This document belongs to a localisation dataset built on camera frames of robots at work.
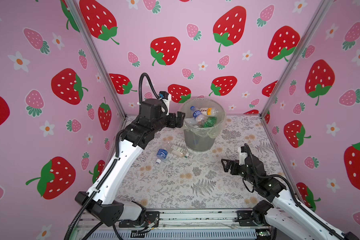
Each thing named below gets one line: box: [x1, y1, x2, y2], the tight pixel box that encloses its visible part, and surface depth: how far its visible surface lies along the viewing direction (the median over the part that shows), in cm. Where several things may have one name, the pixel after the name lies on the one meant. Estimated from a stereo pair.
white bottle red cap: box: [183, 118, 197, 126], surface depth 92 cm
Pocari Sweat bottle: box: [155, 148, 168, 164], surface depth 95 cm
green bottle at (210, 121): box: [203, 116, 218, 128], surface depth 91 cm
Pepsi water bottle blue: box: [190, 106, 206, 126], surface depth 90 cm
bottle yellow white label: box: [200, 107, 220, 116], surface depth 92 cm
